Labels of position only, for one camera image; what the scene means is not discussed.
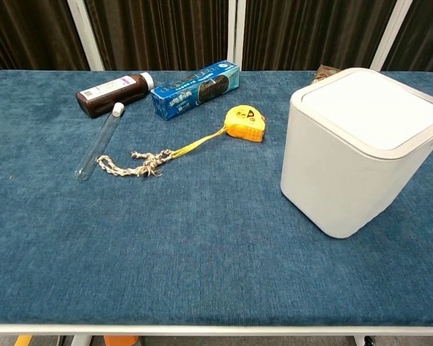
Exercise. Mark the white plastic trash bin lid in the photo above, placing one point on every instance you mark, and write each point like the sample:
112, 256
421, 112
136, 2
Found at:
371, 108

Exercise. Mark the white plastic bin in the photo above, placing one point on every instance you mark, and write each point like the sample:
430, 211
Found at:
332, 187

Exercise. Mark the yellow tape measure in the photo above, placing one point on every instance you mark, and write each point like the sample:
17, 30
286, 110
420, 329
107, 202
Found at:
245, 124

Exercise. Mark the blue table cloth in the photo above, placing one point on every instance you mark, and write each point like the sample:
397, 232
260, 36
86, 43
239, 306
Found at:
202, 245

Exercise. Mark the blue cookie box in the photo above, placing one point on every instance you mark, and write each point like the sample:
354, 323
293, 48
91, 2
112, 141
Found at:
195, 90

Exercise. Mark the clear test tube white cap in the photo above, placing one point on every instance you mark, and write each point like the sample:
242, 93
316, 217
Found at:
99, 144

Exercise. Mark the brown medicine bottle white cap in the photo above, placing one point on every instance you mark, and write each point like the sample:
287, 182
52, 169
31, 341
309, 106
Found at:
112, 93

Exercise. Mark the crumpled brown snack wrapper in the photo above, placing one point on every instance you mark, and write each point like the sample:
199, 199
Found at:
324, 74

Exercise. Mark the dark brown curtain panel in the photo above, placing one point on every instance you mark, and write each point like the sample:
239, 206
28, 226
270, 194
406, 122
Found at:
158, 32
310, 32
425, 36
29, 32

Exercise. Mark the orange plastic object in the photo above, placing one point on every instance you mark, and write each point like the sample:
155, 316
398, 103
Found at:
122, 341

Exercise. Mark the yellow floor tape strip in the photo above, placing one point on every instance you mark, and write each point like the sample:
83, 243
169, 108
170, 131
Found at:
23, 341

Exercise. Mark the white partition post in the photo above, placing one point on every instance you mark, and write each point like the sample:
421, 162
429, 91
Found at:
237, 36
86, 36
391, 36

